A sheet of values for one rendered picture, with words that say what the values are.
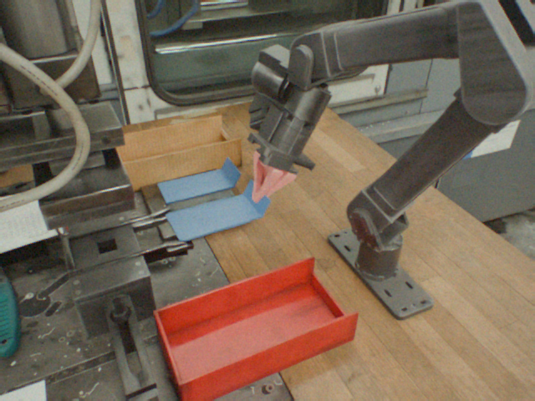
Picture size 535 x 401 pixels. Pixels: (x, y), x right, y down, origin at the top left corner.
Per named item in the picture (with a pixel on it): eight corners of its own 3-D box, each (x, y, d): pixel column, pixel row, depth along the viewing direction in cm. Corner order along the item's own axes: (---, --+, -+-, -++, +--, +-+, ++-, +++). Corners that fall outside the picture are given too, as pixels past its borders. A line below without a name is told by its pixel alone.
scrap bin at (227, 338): (354, 340, 66) (359, 312, 63) (183, 413, 58) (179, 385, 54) (311, 282, 75) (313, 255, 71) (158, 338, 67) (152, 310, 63)
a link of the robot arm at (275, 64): (241, 96, 74) (247, 20, 66) (277, 81, 79) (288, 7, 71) (294, 130, 69) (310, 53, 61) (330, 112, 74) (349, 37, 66)
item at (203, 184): (242, 185, 93) (241, 173, 91) (166, 205, 88) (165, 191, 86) (229, 168, 98) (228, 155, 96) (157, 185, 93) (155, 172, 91)
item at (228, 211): (271, 215, 75) (271, 200, 73) (180, 241, 69) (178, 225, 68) (252, 193, 80) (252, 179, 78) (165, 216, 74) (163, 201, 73)
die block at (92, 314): (158, 315, 70) (151, 280, 65) (87, 340, 67) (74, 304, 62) (129, 235, 84) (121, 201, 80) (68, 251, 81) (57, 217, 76)
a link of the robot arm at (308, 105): (268, 107, 71) (289, 64, 69) (287, 113, 76) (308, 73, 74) (302, 129, 68) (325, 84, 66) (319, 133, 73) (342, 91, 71)
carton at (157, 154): (242, 169, 103) (241, 138, 98) (128, 197, 95) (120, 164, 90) (221, 143, 112) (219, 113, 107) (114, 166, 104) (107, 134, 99)
